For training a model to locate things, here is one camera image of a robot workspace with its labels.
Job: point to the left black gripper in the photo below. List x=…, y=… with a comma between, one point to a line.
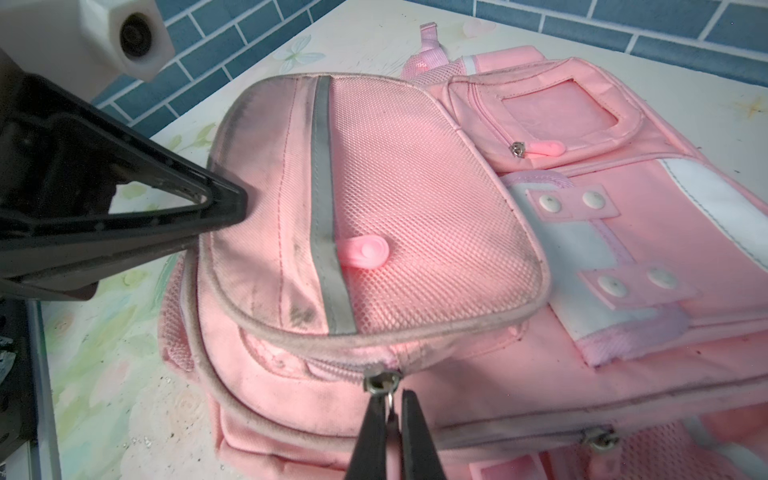
x=62, y=161

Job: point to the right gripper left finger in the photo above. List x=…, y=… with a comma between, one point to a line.
x=368, y=459

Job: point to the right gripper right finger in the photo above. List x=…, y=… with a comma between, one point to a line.
x=419, y=454

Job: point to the pink student backpack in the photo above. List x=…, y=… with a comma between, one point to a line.
x=571, y=289

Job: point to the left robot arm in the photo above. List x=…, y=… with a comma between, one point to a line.
x=83, y=197

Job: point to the aluminium front rail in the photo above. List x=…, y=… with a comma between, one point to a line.
x=29, y=446

